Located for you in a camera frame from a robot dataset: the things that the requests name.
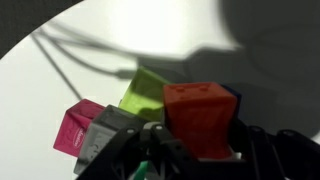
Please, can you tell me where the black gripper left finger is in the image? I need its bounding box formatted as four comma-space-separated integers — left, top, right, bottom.
76, 121, 201, 180

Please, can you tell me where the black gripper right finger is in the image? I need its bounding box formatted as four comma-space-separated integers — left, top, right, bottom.
229, 118, 320, 180

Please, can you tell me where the orange block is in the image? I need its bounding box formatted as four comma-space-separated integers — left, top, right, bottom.
162, 81, 239, 161

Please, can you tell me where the grey block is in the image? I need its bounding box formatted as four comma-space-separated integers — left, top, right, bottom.
73, 103, 145, 176

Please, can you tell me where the lime green block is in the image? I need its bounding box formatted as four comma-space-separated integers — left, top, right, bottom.
118, 66, 173, 122

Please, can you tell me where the blue block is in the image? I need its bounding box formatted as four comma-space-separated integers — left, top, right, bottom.
220, 83, 243, 118

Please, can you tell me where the magenta pink block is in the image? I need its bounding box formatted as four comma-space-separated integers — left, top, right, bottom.
52, 98, 106, 158

